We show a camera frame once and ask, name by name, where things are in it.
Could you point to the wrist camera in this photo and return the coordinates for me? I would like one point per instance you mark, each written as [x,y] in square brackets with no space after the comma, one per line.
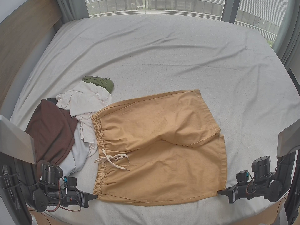
[241,176]
[71,181]

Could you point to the grey-green curtain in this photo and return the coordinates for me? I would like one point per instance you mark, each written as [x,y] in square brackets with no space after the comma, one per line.
[70,1]
[290,31]

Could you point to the white garment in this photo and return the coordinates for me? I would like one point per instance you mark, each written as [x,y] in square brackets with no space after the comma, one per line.
[86,99]

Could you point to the black garment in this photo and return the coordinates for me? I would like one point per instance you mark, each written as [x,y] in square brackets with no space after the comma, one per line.
[52,101]

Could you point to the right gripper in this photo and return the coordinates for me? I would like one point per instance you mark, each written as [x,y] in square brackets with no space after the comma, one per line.
[241,191]

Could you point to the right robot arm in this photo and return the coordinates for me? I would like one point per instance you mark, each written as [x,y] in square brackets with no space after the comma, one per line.
[288,139]

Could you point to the tan shorts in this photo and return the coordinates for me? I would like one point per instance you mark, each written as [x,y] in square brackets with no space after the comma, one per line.
[164,144]

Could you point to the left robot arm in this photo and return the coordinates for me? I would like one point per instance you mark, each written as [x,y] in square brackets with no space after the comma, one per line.
[16,139]

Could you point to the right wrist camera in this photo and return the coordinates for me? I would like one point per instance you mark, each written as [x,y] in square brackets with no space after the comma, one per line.
[241,176]

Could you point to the bed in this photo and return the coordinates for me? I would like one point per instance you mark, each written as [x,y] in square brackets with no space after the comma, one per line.
[164,50]

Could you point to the brown garment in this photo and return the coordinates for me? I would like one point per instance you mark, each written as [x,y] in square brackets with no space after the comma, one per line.
[51,130]

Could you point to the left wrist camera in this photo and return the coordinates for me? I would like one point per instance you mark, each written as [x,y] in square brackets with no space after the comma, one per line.
[71,181]

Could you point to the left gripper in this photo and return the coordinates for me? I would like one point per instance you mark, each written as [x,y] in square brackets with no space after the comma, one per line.
[75,196]

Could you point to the green garment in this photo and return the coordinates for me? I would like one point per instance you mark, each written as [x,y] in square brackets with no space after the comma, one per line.
[103,82]

